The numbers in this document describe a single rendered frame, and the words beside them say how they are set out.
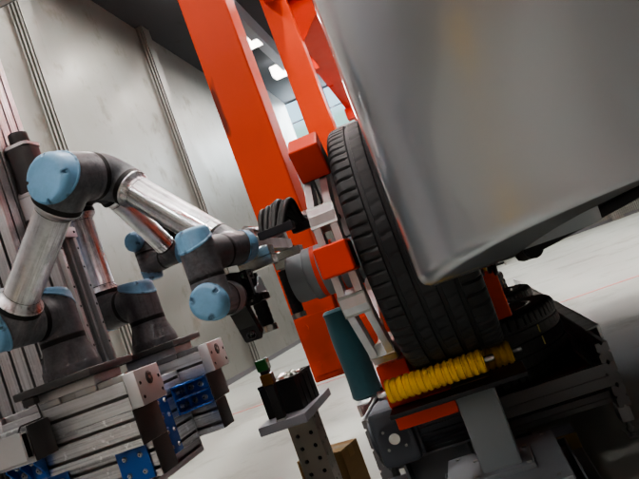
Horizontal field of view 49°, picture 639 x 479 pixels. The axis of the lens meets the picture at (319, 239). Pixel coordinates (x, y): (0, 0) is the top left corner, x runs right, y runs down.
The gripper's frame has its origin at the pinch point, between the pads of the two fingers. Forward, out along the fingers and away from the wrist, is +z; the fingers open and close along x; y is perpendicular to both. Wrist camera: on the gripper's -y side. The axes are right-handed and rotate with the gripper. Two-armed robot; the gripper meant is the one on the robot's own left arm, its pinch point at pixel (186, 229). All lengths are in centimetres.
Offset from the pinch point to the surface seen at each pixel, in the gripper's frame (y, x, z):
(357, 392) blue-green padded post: 62, 90, -64
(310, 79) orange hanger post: -84, 2, 157
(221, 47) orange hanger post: -55, 53, -30
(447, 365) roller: 55, 122, -78
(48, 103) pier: -231, -449, 401
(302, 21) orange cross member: -123, 2, 166
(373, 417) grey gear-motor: 73, 86, -48
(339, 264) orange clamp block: 25, 112, -103
